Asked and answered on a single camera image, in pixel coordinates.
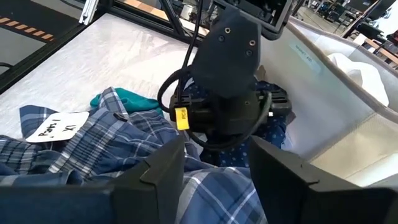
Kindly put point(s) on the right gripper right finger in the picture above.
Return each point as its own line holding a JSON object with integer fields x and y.
{"x": 280, "y": 186}

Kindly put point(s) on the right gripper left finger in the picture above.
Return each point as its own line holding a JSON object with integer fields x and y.
{"x": 155, "y": 193}

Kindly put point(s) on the navy dotted garment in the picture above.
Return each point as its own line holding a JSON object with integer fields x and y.
{"x": 273, "y": 132}

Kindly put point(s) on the blue plaid shirt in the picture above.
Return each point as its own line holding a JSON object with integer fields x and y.
{"x": 93, "y": 149}

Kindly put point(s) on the teal sock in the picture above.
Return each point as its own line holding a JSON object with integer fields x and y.
{"x": 136, "y": 102}

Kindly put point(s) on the white pants size tag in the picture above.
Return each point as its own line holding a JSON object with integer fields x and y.
{"x": 56, "y": 127}

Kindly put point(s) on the white garment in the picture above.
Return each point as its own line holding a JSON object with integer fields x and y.
{"x": 363, "y": 77}

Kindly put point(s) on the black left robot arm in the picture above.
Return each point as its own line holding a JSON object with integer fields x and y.
{"x": 270, "y": 12}

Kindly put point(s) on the bin label sticker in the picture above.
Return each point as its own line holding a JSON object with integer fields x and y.
{"x": 304, "y": 56}

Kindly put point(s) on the beige fabric storage bin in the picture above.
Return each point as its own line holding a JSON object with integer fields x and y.
{"x": 311, "y": 109}

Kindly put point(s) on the silver frame bracket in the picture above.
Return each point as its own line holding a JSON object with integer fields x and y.
{"x": 88, "y": 12}

